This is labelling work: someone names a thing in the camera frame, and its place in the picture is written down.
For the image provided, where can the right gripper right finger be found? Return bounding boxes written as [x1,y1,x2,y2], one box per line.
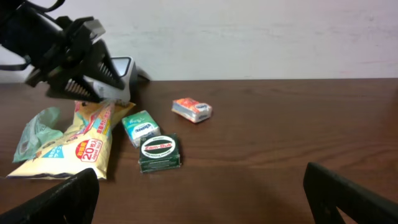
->
[303,162,397,223]

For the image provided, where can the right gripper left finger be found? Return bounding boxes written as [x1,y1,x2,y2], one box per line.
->
[1,168,100,224]

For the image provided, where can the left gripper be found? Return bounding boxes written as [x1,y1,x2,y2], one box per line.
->
[25,16,125,103]

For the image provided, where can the yellow snack bag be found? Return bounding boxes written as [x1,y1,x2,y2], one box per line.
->
[6,100,135,179]

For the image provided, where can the light green wipes packet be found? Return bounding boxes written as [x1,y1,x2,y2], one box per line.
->
[12,107,63,163]

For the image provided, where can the teal tissue pack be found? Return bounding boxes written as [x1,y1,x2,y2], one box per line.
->
[122,110,161,148]

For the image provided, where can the dark green Zam-Buk box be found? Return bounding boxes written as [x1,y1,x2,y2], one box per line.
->
[138,133,181,173]

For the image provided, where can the orange tissue pack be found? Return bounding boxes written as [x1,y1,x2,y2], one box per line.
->
[172,98,213,123]

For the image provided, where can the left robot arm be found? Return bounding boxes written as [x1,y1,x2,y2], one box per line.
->
[1,0,127,103]

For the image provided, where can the white barcode scanner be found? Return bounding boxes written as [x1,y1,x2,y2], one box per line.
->
[84,56,151,102]

